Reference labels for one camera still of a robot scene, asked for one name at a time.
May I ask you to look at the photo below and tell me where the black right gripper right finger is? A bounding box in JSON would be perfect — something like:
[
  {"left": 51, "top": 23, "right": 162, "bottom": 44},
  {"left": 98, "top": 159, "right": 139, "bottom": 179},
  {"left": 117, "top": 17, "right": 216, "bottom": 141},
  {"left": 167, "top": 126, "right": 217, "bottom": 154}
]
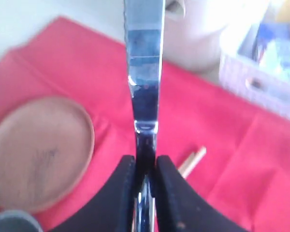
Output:
[{"left": 154, "top": 155, "right": 245, "bottom": 232}]

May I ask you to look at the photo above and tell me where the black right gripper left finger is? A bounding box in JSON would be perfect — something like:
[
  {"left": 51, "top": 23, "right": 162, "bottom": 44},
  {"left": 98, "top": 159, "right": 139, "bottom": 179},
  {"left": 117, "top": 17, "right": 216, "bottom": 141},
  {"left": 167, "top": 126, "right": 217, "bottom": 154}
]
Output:
[{"left": 51, "top": 155, "right": 135, "bottom": 232}]

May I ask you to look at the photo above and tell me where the brown wooden plate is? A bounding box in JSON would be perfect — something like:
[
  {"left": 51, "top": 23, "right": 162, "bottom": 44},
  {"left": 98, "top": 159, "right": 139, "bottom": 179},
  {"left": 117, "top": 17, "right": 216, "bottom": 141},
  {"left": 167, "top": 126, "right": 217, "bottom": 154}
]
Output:
[{"left": 0, "top": 96, "right": 95, "bottom": 213}]

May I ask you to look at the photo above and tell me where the steel cup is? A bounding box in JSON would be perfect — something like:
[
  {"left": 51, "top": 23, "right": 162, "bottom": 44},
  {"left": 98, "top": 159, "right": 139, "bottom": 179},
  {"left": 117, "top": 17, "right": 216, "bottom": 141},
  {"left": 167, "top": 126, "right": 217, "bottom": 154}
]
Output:
[{"left": 0, "top": 210, "right": 43, "bottom": 232}]

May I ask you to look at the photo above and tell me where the white perforated plastic basket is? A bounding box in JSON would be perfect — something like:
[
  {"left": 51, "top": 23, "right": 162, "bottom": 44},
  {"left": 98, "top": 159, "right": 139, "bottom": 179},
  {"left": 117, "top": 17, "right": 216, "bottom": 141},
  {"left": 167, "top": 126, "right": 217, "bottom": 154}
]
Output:
[{"left": 219, "top": 4, "right": 290, "bottom": 120}]

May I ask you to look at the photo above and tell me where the blue white milk carton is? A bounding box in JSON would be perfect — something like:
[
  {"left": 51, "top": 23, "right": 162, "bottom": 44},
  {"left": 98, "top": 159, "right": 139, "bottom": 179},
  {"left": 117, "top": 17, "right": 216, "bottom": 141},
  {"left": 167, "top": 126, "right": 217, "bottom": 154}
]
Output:
[{"left": 253, "top": 23, "right": 290, "bottom": 83}]

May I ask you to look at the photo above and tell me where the steel table knife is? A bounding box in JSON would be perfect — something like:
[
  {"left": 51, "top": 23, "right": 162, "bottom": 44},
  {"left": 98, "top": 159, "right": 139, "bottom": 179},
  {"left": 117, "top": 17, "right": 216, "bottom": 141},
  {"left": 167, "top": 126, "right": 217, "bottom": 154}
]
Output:
[{"left": 124, "top": 0, "right": 165, "bottom": 232}]

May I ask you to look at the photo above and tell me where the left wooden chopstick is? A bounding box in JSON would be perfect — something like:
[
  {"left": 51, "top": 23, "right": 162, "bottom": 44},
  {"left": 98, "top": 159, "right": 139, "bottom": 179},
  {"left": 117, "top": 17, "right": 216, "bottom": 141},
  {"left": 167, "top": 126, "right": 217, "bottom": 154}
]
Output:
[{"left": 178, "top": 152, "right": 198, "bottom": 176}]

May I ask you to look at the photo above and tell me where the wooden chopstick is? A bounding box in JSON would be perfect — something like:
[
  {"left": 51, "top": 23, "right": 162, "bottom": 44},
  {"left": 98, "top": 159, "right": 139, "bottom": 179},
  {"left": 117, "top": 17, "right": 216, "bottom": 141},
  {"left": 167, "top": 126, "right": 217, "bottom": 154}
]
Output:
[
  {"left": 178, "top": 152, "right": 198, "bottom": 176},
  {"left": 182, "top": 146, "right": 207, "bottom": 179}
]

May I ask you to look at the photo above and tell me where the right wooden chopstick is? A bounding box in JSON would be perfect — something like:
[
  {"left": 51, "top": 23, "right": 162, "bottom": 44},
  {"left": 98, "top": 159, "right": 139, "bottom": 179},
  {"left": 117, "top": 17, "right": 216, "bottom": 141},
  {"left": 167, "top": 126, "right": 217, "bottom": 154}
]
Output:
[{"left": 182, "top": 146, "right": 207, "bottom": 179}]

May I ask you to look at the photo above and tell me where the red table cloth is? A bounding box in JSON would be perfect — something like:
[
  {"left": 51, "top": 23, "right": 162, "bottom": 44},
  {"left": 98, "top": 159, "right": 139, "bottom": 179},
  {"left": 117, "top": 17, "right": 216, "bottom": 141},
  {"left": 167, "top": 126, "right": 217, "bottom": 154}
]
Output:
[{"left": 0, "top": 17, "right": 290, "bottom": 232}]

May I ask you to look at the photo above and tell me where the cream plastic bin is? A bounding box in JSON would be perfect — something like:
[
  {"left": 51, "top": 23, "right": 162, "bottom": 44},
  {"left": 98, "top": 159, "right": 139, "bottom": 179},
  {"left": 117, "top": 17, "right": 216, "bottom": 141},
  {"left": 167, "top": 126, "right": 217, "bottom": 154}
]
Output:
[{"left": 163, "top": 0, "right": 270, "bottom": 71}]

